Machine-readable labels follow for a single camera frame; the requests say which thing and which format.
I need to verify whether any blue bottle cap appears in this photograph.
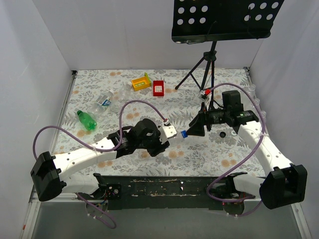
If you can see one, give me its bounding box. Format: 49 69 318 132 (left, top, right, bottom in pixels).
181 130 188 138

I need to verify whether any clear Pepsi bottle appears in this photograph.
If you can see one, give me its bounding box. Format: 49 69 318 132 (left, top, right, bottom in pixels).
168 131 186 147

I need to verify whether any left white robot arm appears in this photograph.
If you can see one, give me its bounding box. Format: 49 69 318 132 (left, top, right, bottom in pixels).
30 119 177 202

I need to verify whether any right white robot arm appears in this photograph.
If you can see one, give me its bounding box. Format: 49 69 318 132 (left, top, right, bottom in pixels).
186 91 308 209

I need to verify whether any black bottle cap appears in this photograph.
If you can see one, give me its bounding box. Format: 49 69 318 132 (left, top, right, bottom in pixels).
219 131 226 138

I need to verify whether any clear bottle blue label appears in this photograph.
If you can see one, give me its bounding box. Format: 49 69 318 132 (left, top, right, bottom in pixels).
88 90 114 118

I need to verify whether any green plastic bottle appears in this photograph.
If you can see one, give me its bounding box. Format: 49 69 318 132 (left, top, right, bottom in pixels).
77 110 97 131

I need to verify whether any red plastic box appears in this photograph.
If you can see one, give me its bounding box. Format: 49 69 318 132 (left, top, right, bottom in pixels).
153 80 164 97

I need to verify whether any yellow plastic box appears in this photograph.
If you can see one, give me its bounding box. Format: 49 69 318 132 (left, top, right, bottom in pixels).
131 72 152 91

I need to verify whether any floral tablecloth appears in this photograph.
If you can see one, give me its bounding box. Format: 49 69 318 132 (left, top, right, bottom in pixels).
62 69 264 176

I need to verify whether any black music stand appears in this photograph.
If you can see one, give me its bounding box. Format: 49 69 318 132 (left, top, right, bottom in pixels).
171 0 284 91

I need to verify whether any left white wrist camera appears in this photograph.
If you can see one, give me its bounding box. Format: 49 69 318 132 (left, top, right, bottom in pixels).
159 125 177 142

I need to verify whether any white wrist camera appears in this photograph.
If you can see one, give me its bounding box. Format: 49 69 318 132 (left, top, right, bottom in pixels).
198 88 211 101
159 125 177 142

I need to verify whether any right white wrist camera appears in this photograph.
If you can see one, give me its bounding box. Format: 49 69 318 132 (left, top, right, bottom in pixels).
198 88 211 101

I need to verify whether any clear bottle by wall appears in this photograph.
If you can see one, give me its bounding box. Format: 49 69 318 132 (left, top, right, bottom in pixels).
244 84 256 99

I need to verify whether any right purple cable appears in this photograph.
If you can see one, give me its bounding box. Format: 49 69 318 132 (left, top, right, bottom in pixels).
205 83 268 217

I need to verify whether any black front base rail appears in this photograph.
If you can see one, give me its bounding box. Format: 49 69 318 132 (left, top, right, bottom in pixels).
74 175 250 212

